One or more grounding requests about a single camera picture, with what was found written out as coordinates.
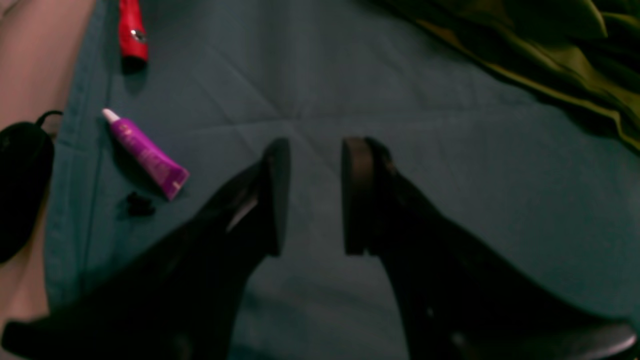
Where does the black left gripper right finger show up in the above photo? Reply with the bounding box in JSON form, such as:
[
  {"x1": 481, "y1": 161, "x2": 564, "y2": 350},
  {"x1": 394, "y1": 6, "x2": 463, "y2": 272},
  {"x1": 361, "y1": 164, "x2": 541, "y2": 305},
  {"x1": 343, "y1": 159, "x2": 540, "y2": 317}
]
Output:
[{"x1": 342, "y1": 137, "x2": 639, "y2": 360}]

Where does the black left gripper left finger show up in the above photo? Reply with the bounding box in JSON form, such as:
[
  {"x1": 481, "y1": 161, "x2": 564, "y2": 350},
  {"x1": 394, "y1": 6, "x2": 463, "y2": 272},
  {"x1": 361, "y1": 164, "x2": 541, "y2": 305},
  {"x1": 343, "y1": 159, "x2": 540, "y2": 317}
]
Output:
[{"x1": 1, "y1": 137, "x2": 291, "y2": 360}]

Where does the olive green t-shirt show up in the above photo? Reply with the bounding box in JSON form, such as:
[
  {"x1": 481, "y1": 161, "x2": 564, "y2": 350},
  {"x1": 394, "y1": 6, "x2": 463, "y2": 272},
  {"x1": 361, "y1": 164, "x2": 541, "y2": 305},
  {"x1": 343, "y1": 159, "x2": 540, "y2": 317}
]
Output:
[{"x1": 388, "y1": 0, "x2": 640, "y2": 149}]

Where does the small black clip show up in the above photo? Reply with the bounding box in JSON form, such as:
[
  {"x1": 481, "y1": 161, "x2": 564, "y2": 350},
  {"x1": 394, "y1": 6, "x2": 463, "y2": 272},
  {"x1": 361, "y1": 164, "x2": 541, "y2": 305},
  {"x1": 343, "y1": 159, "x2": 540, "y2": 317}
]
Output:
[{"x1": 118, "y1": 191, "x2": 156, "y2": 217}]

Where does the purple tube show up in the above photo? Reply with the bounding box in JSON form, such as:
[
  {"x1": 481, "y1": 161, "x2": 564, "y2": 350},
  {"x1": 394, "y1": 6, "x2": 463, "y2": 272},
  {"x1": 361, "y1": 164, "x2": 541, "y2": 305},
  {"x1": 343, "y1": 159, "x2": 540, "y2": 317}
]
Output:
[{"x1": 102, "y1": 108, "x2": 190, "y2": 201}]

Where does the blue table cloth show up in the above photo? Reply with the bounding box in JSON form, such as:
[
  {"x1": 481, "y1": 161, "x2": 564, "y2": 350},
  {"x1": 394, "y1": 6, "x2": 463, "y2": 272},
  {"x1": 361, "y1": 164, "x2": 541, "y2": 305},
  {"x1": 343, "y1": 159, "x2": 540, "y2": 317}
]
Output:
[{"x1": 45, "y1": 0, "x2": 639, "y2": 360}]

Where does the black computer mouse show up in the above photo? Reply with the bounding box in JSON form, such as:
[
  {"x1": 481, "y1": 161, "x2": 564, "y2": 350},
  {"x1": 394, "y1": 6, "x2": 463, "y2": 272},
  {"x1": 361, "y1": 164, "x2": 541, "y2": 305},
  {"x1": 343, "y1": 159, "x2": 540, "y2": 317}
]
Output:
[{"x1": 0, "y1": 110, "x2": 63, "y2": 264}]

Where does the orange handled screwdriver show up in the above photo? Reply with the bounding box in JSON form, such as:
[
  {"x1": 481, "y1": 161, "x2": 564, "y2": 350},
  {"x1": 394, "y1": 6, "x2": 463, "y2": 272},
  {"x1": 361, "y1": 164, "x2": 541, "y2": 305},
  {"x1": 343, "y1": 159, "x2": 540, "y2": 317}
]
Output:
[{"x1": 118, "y1": 0, "x2": 149, "y2": 64}]

